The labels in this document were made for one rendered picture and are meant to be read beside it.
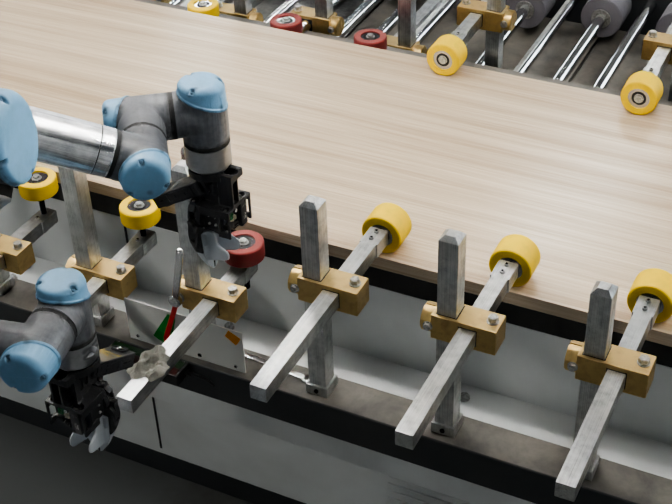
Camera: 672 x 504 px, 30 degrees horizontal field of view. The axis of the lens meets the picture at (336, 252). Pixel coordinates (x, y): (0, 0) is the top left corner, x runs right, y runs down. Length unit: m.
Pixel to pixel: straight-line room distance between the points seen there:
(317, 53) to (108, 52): 0.50
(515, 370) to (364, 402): 0.30
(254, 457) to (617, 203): 1.03
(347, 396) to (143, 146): 0.71
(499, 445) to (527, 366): 0.21
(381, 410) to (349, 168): 0.54
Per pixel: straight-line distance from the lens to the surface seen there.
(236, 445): 2.94
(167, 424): 3.02
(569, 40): 3.48
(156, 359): 2.19
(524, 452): 2.24
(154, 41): 3.12
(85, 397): 2.00
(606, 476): 2.22
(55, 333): 1.84
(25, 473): 3.29
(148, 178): 1.84
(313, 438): 2.46
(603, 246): 2.38
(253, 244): 2.37
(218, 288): 2.32
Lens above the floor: 2.30
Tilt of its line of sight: 37 degrees down
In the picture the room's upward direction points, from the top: 2 degrees counter-clockwise
